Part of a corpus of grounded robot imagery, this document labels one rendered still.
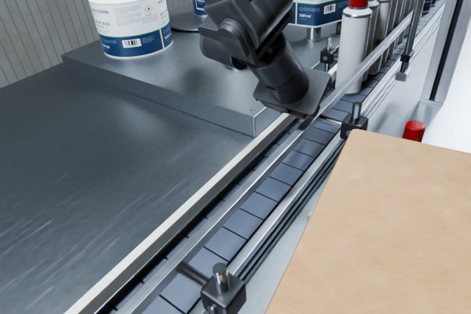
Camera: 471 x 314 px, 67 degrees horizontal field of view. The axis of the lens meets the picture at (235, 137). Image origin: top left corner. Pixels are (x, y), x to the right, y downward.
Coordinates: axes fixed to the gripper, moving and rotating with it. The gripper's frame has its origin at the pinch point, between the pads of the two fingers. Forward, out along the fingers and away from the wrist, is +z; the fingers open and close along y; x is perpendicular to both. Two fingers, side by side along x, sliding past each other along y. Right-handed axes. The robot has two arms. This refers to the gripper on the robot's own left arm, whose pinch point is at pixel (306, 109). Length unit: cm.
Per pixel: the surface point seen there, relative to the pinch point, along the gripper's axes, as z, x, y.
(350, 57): 8.0, -14.7, -0.3
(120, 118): 2.1, 13.7, 41.4
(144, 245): -19.5, 26.8, 3.1
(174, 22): 24, -23, 65
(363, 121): -5.6, 1.0, -10.7
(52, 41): 103, -26, 272
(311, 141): 3.5, 4.0, -1.7
